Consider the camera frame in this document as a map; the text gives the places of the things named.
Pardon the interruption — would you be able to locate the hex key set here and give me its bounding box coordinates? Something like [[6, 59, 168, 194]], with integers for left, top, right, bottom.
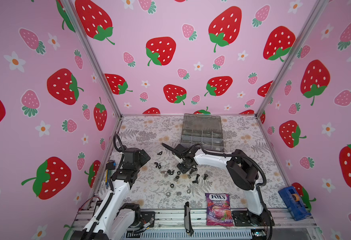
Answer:
[[106, 161, 116, 189]]

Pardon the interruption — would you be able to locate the black utility knife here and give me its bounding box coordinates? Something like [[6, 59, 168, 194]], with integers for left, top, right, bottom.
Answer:
[[184, 202, 194, 237]]

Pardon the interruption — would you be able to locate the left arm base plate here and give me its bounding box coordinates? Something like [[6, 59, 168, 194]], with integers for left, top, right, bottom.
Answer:
[[115, 211, 156, 229]]

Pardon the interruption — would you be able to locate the black nuts cluster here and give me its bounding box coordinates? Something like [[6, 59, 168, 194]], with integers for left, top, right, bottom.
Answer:
[[161, 170, 180, 182]]

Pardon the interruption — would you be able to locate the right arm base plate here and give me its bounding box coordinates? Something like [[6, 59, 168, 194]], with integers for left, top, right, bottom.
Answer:
[[231, 209, 275, 227]]

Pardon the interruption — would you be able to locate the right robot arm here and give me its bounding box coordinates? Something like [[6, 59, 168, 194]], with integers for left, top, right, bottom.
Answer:
[[162, 143, 268, 216]]

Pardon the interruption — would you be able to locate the Fox's candy bag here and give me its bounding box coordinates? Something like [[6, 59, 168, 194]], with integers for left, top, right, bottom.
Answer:
[[205, 193, 234, 227]]

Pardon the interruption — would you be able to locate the black bolt lower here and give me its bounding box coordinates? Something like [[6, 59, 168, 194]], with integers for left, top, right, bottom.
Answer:
[[192, 174, 200, 184]]

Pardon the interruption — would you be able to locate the grey plastic organizer box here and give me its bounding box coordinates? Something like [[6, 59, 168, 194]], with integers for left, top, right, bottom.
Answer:
[[180, 114, 224, 153]]

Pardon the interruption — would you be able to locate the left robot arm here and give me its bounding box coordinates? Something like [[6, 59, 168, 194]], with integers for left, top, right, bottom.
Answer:
[[70, 148, 151, 240]]

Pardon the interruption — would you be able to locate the blue tape dispenser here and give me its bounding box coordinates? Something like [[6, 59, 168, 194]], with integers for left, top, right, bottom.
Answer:
[[278, 186, 311, 221]]

